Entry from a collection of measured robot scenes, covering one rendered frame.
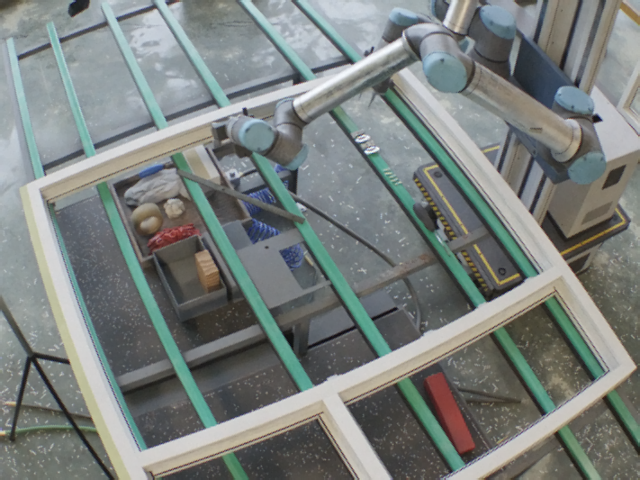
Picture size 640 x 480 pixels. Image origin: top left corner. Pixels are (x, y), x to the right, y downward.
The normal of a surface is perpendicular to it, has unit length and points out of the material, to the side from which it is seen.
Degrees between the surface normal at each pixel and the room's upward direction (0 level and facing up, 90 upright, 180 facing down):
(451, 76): 86
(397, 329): 0
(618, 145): 0
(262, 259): 0
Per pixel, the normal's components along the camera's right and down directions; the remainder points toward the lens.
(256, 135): 0.33, 0.21
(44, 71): 0.05, -0.61
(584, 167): 0.05, 0.82
